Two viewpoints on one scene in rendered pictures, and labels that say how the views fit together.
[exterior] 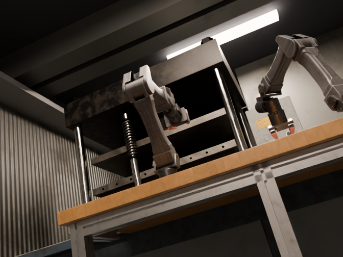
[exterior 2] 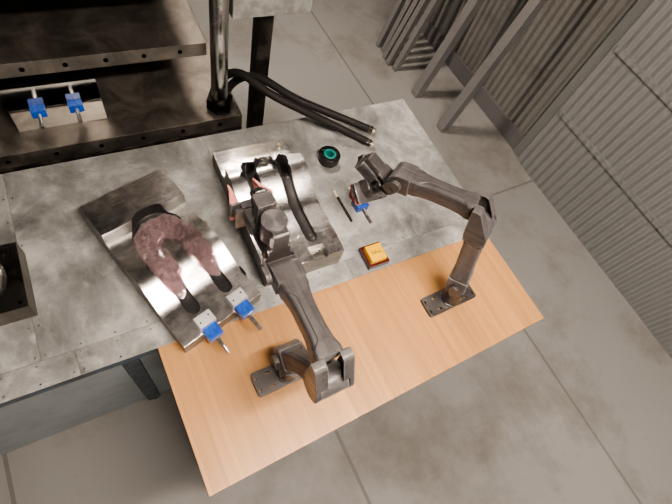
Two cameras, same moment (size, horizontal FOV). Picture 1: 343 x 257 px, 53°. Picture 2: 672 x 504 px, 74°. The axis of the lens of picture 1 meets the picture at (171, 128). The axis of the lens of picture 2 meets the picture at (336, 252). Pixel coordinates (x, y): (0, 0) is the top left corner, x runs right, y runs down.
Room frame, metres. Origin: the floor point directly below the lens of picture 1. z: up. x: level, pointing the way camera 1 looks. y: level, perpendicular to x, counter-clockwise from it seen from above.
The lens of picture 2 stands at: (0.97, 0.37, 2.09)
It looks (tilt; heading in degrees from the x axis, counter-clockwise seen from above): 59 degrees down; 296
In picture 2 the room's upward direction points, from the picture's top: 25 degrees clockwise
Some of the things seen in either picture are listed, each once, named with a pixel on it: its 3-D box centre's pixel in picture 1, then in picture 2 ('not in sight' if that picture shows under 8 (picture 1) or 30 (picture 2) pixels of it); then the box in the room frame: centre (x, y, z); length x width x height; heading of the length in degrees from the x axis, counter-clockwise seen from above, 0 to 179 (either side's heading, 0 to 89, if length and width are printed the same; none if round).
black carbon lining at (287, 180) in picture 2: not in sight; (276, 196); (1.55, -0.25, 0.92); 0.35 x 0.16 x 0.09; 163
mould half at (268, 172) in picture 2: not in sight; (276, 200); (1.56, -0.26, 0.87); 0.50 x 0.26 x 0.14; 163
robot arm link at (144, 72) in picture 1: (151, 96); (306, 325); (1.12, 0.04, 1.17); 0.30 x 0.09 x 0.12; 165
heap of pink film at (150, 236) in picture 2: not in sight; (174, 248); (1.58, 0.10, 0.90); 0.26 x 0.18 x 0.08; 0
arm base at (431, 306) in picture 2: not in sight; (453, 294); (0.96, -0.53, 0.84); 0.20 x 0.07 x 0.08; 75
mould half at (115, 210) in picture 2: not in sight; (172, 255); (1.58, 0.10, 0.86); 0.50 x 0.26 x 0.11; 0
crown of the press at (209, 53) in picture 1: (163, 122); not in sight; (2.57, 0.05, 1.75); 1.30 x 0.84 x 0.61; 73
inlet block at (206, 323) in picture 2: not in sight; (215, 334); (1.31, 0.15, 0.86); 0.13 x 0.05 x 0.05; 0
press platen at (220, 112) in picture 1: (172, 149); not in sight; (2.63, 0.03, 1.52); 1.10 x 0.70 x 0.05; 73
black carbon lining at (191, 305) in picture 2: not in sight; (178, 254); (1.56, 0.10, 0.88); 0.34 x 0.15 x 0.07; 0
